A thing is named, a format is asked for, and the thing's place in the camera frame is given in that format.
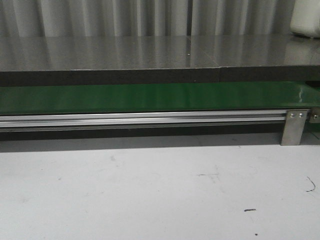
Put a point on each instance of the green conveyor belt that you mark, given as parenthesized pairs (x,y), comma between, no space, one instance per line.
(157,97)

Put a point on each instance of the grey pleated curtain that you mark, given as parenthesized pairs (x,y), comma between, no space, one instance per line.
(116,18)

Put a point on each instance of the steel end bracket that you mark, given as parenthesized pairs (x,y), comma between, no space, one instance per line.
(314,115)

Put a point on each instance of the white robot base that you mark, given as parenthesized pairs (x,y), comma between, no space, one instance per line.
(305,20)

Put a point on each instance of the aluminium conveyor side rail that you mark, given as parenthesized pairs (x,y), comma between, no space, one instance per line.
(140,118)

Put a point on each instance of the steel conveyor support bracket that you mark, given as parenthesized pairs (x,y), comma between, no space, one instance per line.
(295,121)

